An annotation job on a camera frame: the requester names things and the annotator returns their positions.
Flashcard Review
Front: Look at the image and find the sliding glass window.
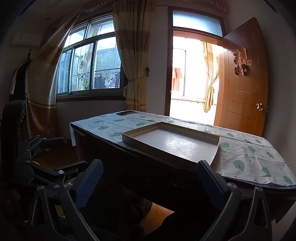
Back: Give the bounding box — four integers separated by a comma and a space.
56, 13, 126, 96

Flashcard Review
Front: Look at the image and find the frosted transom window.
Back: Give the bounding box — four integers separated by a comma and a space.
172, 10, 223, 37

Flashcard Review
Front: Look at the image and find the yellow balcony curtain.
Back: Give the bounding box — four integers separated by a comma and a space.
202, 42, 220, 113

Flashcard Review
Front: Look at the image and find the hanging laundry outside window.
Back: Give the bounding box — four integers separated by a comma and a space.
94, 72, 121, 90

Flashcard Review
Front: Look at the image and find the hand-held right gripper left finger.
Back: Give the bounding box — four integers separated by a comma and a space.
28, 159, 104, 241

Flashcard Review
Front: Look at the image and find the yellow striped curtain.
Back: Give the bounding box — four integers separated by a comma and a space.
112, 0, 156, 112
25, 13, 81, 139

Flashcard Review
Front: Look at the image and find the dark wooden coat rack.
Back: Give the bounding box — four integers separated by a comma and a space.
9, 49, 33, 101

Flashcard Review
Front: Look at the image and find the gold door ornament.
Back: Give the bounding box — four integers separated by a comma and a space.
233, 47, 252, 76

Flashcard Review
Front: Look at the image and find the white cardboard tray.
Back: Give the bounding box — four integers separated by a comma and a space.
122, 121, 220, 172

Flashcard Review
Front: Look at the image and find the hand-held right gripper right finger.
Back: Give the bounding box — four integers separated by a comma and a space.
196, 160, 273, 241

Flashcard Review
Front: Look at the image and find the orange wooden door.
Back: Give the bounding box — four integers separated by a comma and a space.
214, 17, 270, 137

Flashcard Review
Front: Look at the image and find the orange hanging towel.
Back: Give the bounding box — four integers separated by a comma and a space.
171, 68, 183, 92

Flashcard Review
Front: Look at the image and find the white wall air conditioner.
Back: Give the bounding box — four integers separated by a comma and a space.
11, 32, 43, 48

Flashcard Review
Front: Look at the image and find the green cloud print tablecloth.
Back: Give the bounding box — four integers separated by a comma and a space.
70, 110, 296, 186

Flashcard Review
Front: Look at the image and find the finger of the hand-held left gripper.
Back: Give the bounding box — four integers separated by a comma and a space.
16, 160, 89, 186
20, 136, 65, 158

